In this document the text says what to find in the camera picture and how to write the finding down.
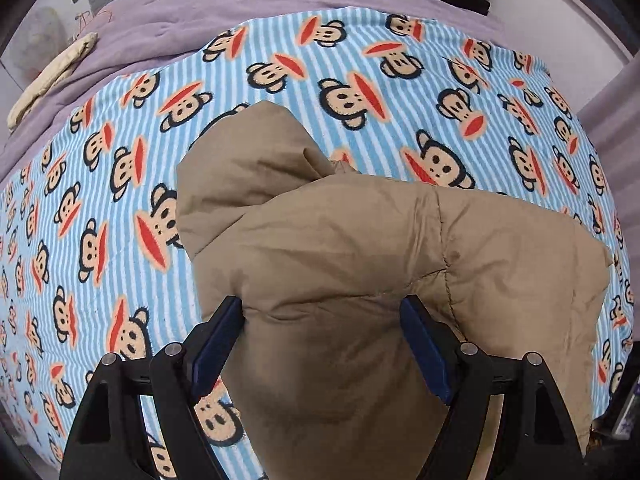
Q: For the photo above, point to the khaki puffer jacket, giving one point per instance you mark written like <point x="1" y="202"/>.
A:
<point x="375" y="240"/>

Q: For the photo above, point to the striped monkey print blanket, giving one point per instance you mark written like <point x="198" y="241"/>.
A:
<point x="250" y="85"/>

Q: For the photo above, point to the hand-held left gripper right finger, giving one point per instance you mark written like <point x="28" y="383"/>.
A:
<point x="425" y="345"/>

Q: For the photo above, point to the lavender quilt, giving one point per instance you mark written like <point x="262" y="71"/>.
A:
<point x="200" y="10"/>

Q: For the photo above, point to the folded cream cloth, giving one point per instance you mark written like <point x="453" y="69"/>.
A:
<point x="50" y="77"/>

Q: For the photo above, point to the round patterned plush cushion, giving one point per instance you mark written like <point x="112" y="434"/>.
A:
<point x="42" y="35"/>

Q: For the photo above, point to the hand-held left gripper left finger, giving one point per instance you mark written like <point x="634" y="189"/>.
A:
<point x="215" y="345"/>

